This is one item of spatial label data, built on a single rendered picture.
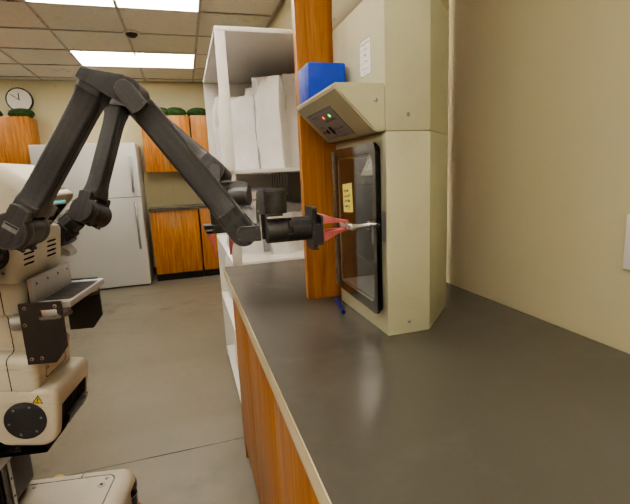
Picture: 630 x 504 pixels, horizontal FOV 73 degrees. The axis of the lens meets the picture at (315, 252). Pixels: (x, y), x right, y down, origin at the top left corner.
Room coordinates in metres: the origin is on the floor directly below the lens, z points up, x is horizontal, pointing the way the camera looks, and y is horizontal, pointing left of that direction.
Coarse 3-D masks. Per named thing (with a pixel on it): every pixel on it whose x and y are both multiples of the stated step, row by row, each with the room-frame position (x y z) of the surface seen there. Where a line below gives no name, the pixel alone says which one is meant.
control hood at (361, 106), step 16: (320, 96) 1.01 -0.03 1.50; (336, 96) 0.95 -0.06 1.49; (352, 96) 0.93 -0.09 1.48; (368, 96) 0.94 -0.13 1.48; (384, 96) 0.95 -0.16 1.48; (304, 112) 1.18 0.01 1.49; (336, 112) 1.02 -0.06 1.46; (352, 112) 0.95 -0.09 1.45; (368, 112) 0.94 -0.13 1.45; (384, 112) 0.95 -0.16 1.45; (352, 128) 1.03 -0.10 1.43; (368, 128) 0.96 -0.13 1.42; (384, 128) 0.95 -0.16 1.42
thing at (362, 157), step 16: (368, 144) 0.99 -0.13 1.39; (336, 160) 1.22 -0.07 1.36; (352, 160) 1.09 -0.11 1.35; (368, 160) 0.99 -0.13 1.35; (336, 176) 1.23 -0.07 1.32; (352, 176) 1.10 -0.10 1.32; (368, 176) 0.99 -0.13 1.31; (352, 192) 1.10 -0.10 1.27; (368, 192) 0.99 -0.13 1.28; (368, 208) 1.00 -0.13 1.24; (352, 240) 1.11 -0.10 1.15; (368, 240) 1.00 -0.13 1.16; (352, 256) 1.12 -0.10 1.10; (368, 256) 1.00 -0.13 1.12; (352, 272) 1.12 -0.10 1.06; (368, 272) 1.01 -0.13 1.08; (352, 288) 1.12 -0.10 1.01; (368, 288) 1.01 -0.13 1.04; (368, 304) 1.01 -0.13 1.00
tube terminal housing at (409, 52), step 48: (384, 0) 0.95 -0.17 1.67; (432, 0) 1.00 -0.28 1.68; (336, 48) 1.23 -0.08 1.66; (384, 48) 0.95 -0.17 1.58; (432, 48) 1.00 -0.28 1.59; (432, 96) 1.00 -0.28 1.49; (336, 144) 1.25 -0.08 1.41; (384, 144) 0.96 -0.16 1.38; (432, 144) 1.00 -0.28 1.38; (384, 192) 0.96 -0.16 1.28; (432, 192) 1.00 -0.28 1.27; (432, 240) 1.01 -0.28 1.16; (384, 288) 0.97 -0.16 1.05; (432, 288) 1.01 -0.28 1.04
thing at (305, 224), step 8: (312, 208) 0.98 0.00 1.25; (304, 216) 1.01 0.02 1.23; (312, 216) 0.98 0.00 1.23; (288, 224) 0.98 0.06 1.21; (296, 224) 0.98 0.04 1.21; (304, 224) 0.98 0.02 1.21; (312, 224) 0.98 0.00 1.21; (296, 232) 0.98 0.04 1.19; (304, 232) 0.98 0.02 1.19; (312, 232) 0.99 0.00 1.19; (288, 240) 0.98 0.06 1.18; (296, 240) 0.99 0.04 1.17; (312, 240) 0.99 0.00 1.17; (312, 248) 0.99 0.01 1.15
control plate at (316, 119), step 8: (320, 112) 1.09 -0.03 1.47; (328, 112) 1.05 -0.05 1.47; (312, 120) 1.18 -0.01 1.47; (320, 120) 1.14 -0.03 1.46; (328, 120) 1.10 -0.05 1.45; (336, 120) 1.06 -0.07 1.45; (320, 128) 1.19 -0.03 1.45; (328, 128) 1.14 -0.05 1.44; (336, 128) 1.10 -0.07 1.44; (344, 128) 1.06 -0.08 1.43; (328, 136) 1.19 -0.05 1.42; (336, 136) 1.15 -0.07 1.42
